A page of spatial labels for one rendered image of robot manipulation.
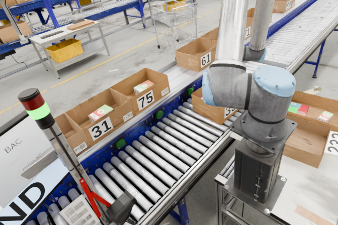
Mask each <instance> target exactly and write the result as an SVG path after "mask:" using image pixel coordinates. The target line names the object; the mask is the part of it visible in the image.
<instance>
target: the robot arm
mask: <svg viewBox="0 0 338 225"><path fill-rule="evenodd" d="M248 1H249V0H222V3H221V11H220V20H219V28H218V37H217V46H216V54H215V61H214V62H212V63H211V64H210V66H209V70H205V71H204V73H203V81H202V94H203V101H204V103H205V104H207V105H211V106H215V107H226V108H234V109H244V110H246V111H245V112H244V114H243V115H242V117H241V127H242V129H243V131H244V132H245V133H246V134H247V135H248V136H250V137H251V138H253V139H255V140H258V141H262V142H275V141H278V140H280V139H282V138H283V137H284V136H285V134H286V132H287V128H288V125H287V120H286V115H287V112H288V109H289V106H290V103H291V100H292V97H293V94H294V92H295V85H296V80H295V78H294V76H293V75H292V74H291V73H290V72H289V71H287V70H285V69H283V68H281V67H277V66H275V67H274V66H271V65H266V66H261V67H258V69H256V70H255V71H254V73H246V67H245V65H244V64H243V63H242V61H256V62H259V61H263V60H264V59H265V56H266V51H267V48H266V47H265V42H266V38H267V33H268V29H269V24H270V20H271V15H272V11H273V6H274V2H275V0H256V6H255V13H254V17H253V23H252V30H251V36H250V43H249V46H244V38H245V29H246V20H247V10H248Z"/></svg>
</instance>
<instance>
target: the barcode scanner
mask: <svg viewBox="0 0 338 225"><path fill-rule="evenodd" d="M136 203H137V200H136V198H135V197H134V196H133V195H132V194H131V193H130V192H129V191H128V190H126V191H125V192H124V193H123V194H121V195H120V196H119V197H118V198H117V199H116V200H115V201H114V202H113V203H112V204H111V205H110V206H109V207H108V209H107V215H108V216H109V217H110V219H111V220H112V221H113V222H114V223H118V224H119V225H124V223H125V222H126V221H127V219H128V218H129V217H130V215H129V214H128V212H129V211H130V209H131V208H132V207H133V206H134V205H135V204H136Z"/></svg>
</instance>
